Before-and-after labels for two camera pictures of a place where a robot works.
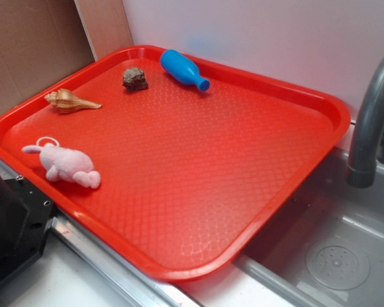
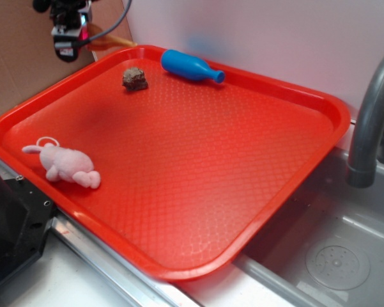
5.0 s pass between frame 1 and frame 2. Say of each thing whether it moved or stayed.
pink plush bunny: stayed
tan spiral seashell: moved
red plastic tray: stayed
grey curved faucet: stayed
